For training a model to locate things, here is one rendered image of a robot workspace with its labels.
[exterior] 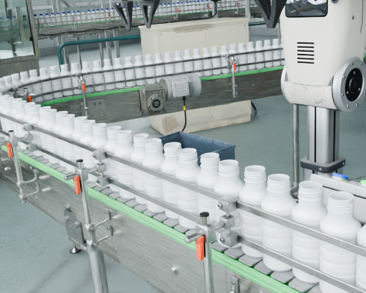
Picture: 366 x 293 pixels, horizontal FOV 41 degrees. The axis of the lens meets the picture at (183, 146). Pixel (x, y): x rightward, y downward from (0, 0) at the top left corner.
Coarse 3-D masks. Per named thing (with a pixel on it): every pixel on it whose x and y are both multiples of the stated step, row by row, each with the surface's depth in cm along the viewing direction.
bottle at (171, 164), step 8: (168, 144) 105; (176, 144) 105; (168, 152) 102; (176, 152) 102; (168, 160) 103; (176, 160) 103; (168, 168) 102; (176, 168) 102; (168, 184) 104; (168, 192) 104; (176, 192) 104; (168, 200) 105; (176, 200) 104; (168, 216) 106; (176, 216) 105
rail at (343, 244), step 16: (80, 144) 129; (64, 160) 140; (128, 160) 112; (96, 176) 126; (160, 176) 103; (208, 192) 91; (176, 208) 101; (240, 208) 85; (256, 208) 82; (288, 224) 77; (240, 240) 87; (336, 240) 70; (272, 256) 82; (320, 272) 74; (352, 288) 70
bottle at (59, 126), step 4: (56, 112) 144; (60, 112) 145; (64, 112) 145; (56, 116) 143; (60, 116) 142; (56, 120) 143; (60, 120) 142; (56, 124) 144; (60, 124) 143; (56, 128) 143; (60, 128) 142; (56, 132) 143; (56, 140) 144; (60, 140) 143; (56, 144) 145; (60, 144) 143; (60, 148) 144; (60, 152) 145; (60, 160) 145; (60, 164) 146; (64, 164) 145
